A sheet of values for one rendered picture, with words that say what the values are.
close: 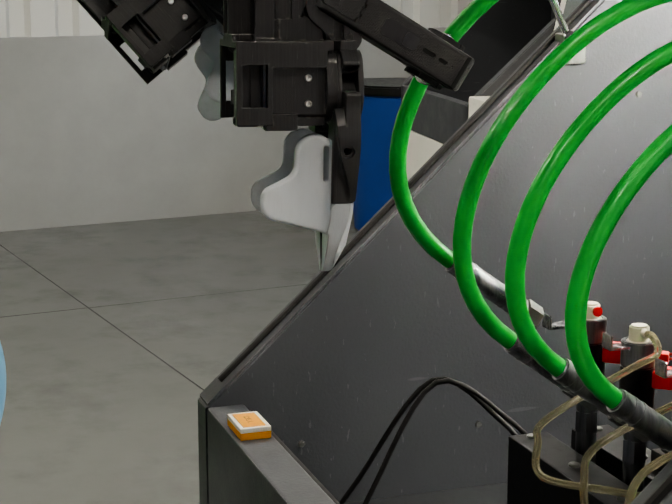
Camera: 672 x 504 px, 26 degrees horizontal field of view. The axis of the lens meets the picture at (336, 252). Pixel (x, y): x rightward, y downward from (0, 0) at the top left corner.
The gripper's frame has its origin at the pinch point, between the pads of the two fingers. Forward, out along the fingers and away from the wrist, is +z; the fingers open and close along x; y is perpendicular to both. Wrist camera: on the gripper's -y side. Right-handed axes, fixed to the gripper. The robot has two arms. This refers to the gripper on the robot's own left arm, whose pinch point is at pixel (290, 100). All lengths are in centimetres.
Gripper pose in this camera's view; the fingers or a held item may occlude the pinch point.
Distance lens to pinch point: 115.8
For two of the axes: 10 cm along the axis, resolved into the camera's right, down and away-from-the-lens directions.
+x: 1.7, -0.8, -9.8
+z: 6.6, 7.5, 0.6
